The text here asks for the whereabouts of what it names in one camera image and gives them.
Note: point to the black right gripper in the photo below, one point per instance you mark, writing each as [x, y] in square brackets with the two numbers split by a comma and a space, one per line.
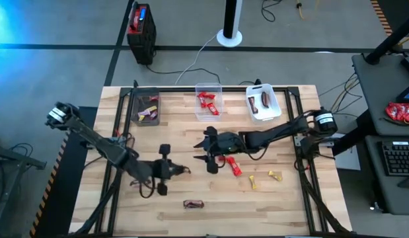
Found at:
[227, 143]

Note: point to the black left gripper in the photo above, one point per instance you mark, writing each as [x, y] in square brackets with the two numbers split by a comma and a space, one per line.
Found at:
[163, 170]

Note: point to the small yellow candy bar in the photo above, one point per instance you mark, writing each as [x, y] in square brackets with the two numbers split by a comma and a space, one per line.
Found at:
[275, 175]
[252, 182]
[152, 108]

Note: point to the small yellow silver candy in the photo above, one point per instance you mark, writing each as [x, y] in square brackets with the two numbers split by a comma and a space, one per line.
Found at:
[141, 118]

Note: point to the small pink white candy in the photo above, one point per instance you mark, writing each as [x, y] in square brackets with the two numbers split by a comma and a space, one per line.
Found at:
[142, 113]

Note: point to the small red pink candy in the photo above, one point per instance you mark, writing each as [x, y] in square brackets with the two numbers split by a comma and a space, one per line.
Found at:
[153, 98]

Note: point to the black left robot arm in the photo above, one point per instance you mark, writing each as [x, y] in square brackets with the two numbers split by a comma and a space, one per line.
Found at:
[101, 148]

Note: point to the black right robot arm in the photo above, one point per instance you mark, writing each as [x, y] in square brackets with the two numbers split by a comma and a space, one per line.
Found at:
[277, 134]

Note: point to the red candy bag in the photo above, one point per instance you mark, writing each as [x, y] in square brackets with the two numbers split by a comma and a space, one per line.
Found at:
[399, 112]

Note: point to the clear plastic bin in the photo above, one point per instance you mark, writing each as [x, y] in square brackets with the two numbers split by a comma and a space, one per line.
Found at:
[198, 114]

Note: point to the white plastic bin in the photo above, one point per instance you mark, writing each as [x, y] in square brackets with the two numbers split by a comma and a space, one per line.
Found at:
[268, 114]

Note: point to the dark smoky plastic bin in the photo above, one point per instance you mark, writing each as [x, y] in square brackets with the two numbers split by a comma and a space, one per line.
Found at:
[146, 91]

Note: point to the black platform hazard stripes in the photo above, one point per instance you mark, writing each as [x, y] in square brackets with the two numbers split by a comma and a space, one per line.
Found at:
[65, 198]

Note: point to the black white pole round base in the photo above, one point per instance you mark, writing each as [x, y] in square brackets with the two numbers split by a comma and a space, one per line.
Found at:
[229, 38]

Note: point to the red black power station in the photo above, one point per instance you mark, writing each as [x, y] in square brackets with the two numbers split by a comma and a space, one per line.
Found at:
[141, 36]

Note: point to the light grey box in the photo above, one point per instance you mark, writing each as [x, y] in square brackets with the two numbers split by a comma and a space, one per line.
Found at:
[349, 160]

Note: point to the black metal stand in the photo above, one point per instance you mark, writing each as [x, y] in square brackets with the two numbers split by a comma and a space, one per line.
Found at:
[12, 158]

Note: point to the grey keyboard desk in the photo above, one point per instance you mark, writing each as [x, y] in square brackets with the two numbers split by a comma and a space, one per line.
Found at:
[376, 185]

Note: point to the black keyboard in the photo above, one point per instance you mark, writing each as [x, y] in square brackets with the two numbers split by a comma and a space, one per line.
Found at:
[399, 160]

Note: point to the black mat orange stripes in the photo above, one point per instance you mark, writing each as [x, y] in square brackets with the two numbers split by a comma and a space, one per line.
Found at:
[399, 13]

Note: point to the black aluminium table frame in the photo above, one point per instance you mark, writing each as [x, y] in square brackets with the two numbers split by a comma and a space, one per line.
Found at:
[177, 89]

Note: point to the silver metal bracket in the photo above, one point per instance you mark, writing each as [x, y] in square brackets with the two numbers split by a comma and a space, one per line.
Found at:
[298, 141]

